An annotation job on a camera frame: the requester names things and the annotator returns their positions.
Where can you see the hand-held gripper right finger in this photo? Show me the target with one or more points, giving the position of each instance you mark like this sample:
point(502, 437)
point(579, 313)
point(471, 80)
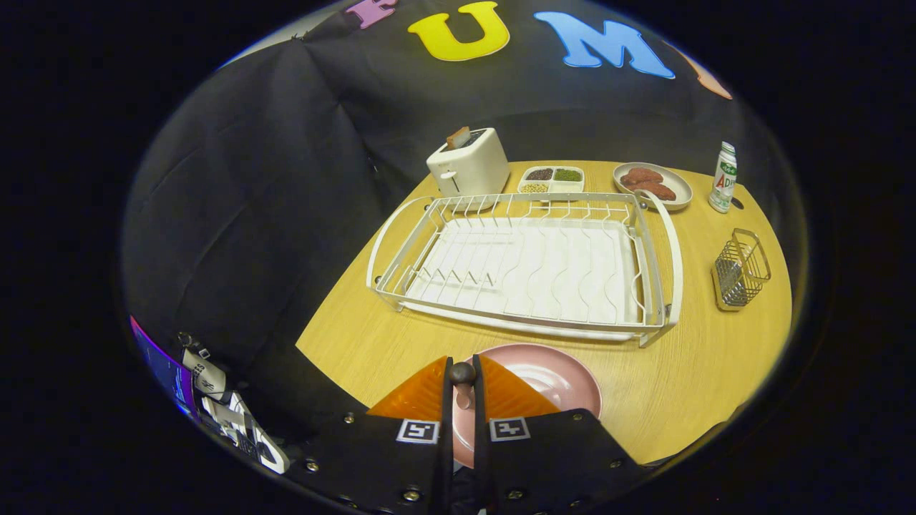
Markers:
point(481, 458)

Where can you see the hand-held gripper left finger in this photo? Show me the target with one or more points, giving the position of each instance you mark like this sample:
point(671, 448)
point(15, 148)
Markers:
point(446, 458)

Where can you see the pink plate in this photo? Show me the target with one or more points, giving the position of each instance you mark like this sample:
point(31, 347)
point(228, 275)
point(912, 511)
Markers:
point(551, 379)

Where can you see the white divided dish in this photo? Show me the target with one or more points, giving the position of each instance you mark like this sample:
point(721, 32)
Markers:
point(551, 181)

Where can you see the beige plate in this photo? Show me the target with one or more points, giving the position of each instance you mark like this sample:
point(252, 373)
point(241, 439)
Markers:
point(680, 194)

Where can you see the white drip tray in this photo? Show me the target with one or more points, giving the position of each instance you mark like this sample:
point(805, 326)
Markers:
point(544, 272)

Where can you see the pile of yellow soybeans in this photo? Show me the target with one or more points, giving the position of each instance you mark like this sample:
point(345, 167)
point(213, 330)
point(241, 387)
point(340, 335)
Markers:
point(534, 188)

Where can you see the pile of white rice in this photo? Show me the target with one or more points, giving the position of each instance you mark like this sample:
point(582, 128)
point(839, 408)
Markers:
point(565, 187)

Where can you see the white toaster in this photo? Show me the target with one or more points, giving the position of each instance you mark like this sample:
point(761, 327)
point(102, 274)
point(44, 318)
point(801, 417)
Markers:
point(472, 168)

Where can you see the pile of dark beans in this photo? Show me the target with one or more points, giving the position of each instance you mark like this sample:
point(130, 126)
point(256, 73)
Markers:
point(539, 174)

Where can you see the purple glowing panel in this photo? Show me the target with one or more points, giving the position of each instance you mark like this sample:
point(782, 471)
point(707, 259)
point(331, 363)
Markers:
point(164, 372)

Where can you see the pile of green beans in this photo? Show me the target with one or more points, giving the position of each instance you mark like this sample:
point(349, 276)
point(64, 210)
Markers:
point(567, 174)

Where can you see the black backdrop cloth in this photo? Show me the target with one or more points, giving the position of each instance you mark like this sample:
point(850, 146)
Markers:
point(250, 214)

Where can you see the brown meat slice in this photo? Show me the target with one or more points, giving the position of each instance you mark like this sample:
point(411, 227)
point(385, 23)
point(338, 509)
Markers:
point(642, 175)
point(657, 192)

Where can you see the brown toast slice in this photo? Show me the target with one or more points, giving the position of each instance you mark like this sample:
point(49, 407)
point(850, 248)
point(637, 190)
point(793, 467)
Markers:
point(458, 137)

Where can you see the white drink bottle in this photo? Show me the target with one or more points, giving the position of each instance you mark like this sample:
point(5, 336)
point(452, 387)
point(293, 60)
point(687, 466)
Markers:
point(723, 186)

